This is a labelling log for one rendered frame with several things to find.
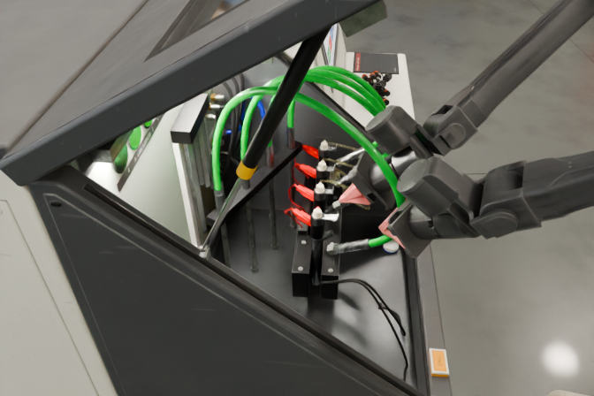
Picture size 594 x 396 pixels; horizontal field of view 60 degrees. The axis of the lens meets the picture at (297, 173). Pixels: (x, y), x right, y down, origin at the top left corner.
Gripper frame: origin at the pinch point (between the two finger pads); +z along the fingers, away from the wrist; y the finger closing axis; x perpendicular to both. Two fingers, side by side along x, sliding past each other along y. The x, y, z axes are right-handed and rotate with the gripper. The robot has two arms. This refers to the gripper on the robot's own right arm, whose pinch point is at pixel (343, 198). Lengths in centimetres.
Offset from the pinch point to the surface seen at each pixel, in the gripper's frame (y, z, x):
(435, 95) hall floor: -79, 86, -258
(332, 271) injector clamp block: -12.2, 13.1, 3.5
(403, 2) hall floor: -39, 126, -434
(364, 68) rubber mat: 0, 25, -90
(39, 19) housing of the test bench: 60, 11, 12
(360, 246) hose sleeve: -4.9, -3.9, 10.8
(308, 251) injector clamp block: -7.3, 18.0, -0.2
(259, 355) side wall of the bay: 0.1, 3.2, 35.9
